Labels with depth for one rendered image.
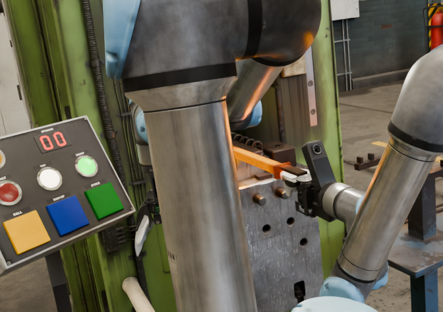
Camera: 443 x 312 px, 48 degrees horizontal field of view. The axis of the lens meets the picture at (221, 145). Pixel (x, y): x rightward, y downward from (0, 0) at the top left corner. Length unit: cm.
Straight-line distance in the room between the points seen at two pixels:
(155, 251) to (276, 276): 39
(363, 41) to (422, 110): 832
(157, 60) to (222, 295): 24
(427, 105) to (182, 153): 42
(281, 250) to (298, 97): 53
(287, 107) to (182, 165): 127
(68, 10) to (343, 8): 740
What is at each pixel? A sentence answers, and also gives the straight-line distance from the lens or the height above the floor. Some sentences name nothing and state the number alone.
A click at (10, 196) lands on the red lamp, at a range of 118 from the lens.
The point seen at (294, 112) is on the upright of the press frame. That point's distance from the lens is 175.
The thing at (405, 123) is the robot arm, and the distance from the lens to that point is 80.
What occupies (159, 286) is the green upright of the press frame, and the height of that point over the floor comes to 58.
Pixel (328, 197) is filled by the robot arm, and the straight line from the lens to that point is 108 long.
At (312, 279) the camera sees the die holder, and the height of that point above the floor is 55.
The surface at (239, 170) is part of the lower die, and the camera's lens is 153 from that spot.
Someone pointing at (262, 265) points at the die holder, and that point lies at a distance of 159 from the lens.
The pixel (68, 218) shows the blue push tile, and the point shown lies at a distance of 120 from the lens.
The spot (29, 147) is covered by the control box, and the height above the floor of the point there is 116.
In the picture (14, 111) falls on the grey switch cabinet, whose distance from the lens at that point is 670.
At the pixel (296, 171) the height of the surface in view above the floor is 102.
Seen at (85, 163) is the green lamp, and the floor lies 110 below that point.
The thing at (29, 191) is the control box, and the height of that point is 108.
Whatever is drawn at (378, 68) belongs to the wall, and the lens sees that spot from 930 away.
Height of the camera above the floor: 139
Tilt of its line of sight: 14 degrees down
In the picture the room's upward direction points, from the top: 7 degrees counter-clockwise
